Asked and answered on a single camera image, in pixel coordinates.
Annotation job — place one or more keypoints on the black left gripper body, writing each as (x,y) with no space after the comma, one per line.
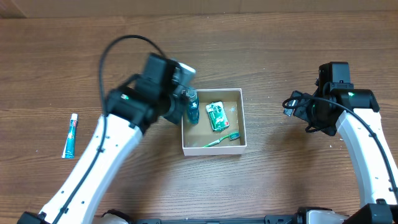
(178,113)

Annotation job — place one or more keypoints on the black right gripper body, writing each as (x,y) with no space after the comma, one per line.
(301,109)

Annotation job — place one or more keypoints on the blue mouthwash bottle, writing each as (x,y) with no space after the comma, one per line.
(193,106)

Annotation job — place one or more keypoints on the green soap package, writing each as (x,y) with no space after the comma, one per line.
(217,116)

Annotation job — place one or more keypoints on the green toothbrush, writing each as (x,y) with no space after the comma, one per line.
(231,136)

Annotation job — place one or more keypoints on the teal toothpaste tube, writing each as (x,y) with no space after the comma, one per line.
(69,148)

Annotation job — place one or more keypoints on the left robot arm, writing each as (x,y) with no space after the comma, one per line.
(131,109)

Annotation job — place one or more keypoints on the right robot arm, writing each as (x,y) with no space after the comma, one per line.
(337,107)

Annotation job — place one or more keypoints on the white cardboard box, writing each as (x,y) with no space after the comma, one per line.
(196,136)

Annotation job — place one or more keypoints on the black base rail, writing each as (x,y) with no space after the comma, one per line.
(114,216)

